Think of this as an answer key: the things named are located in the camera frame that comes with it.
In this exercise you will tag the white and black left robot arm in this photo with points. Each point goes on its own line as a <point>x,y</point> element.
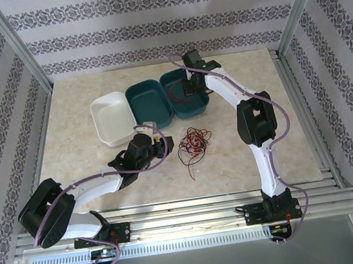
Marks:
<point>99,184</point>

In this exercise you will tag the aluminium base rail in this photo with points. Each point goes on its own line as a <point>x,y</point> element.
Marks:
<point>187,216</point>

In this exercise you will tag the small circuit board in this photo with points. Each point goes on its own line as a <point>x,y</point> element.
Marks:
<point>105,252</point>
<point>279,227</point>

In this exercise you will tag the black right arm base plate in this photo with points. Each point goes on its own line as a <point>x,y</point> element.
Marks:
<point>252,214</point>

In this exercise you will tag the aluminium side rail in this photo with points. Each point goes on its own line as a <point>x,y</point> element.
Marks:
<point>304,115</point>
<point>39,150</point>

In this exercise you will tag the white plastic bin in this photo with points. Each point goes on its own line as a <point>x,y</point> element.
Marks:
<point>110,114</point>

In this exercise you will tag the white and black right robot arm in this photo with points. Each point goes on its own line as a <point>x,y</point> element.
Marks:
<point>269,171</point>

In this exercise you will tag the teal plastic bin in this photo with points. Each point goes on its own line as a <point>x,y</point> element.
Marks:
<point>181,108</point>
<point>146,100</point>

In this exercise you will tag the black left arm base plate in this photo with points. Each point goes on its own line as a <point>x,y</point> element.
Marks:
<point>124,231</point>

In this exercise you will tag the aluminium frame post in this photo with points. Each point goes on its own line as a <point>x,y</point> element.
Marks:
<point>302,8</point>
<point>18,45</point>

